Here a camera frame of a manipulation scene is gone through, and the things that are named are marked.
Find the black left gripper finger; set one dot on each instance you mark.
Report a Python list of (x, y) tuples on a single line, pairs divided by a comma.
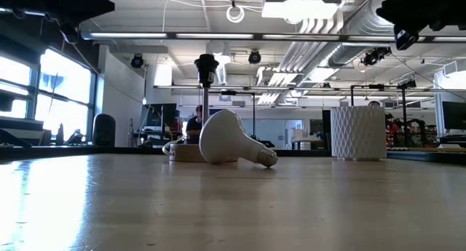
[(83, 5)]

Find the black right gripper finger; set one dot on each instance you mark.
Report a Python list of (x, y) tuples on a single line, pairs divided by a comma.
[(407, 9)]

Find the white textured cup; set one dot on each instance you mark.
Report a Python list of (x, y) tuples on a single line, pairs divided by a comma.
[(358, 134)]

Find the wooden base lamp stand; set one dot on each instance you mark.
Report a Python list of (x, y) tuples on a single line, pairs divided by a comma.
[(206, 71)]

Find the white reflector lightbulb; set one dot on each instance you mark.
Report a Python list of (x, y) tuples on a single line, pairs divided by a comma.
[(225, 138)]

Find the long ceiling light bar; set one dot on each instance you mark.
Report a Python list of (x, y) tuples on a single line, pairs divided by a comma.
[(127, 35)]

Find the black ceiling spotlight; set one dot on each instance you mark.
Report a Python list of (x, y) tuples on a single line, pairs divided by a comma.
[(255, 57), (137, 61)]

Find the large bright window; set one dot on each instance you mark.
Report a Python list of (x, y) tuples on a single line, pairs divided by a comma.
[(65, 98)]

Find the person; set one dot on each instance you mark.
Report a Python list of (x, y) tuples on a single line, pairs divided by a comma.
[(193, 127), (374, 103)]

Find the black computer monitor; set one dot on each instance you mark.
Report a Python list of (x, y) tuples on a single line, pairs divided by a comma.
[(162, 114), (455, 114)]

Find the black rounded chair back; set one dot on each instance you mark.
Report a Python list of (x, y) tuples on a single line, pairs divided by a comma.
[(103, 131)]

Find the silver ribbed ventilation duct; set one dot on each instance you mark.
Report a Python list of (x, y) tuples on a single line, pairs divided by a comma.
[(360, 22)]

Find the black ceiling camera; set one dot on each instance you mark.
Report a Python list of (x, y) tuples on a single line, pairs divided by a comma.
[(375, 55)]

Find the black gantry frame with camera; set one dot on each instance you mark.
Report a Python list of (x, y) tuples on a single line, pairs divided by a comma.
[(375, 86)]

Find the black rectangular gantry frame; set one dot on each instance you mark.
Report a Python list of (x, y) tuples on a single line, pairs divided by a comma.
[(228, 93)]

